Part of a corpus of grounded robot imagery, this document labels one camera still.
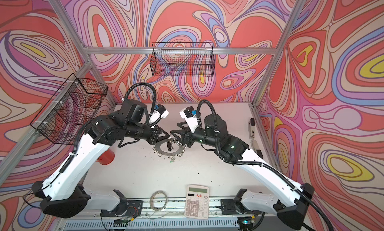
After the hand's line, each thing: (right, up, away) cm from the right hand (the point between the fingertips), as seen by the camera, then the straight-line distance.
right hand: (177, 132), depth 62 cm
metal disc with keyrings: (0, -11, +8) cm, 14 cm away
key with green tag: (-5, -16, +14) cm, 22 cm away
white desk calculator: (+9, -36, +12) cm, 39 cm away
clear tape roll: (-15, -37, +14) cm, 42 cm away
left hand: (-3, -1, -1) cm, 3 cm away
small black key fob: (-4, -6, +1) cm, 7 cm away
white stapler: (+47, +1, +40) cm, 62 cm away
